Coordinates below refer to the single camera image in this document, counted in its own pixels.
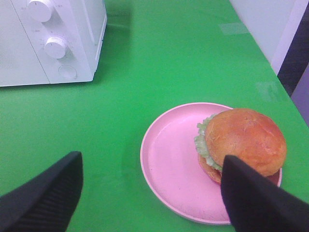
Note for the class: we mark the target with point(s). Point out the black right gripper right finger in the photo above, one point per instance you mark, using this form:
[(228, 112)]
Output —
[(255, 204)]

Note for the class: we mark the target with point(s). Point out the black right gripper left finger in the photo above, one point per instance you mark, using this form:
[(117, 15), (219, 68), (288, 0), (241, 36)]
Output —
[(47, 202)]

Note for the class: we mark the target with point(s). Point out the burger with lettuce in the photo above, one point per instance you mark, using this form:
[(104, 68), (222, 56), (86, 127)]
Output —
[(245, 133)]

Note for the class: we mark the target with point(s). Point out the round microwave door button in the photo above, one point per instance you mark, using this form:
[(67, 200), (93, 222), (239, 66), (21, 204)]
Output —
[(67, 72)]

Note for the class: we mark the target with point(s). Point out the lower white microwave knob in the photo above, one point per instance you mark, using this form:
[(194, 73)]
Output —
[(55, 47)]

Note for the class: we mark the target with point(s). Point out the white microwave knob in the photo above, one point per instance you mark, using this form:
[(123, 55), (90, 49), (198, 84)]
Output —
[(55, 47), (40, 10)]

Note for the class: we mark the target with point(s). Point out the white microwave oven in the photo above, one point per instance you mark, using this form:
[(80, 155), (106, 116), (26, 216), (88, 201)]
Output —
[(80, 23)]

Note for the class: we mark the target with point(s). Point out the upper white microwave knob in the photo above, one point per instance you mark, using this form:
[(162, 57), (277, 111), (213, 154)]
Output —
[(40, 10)]

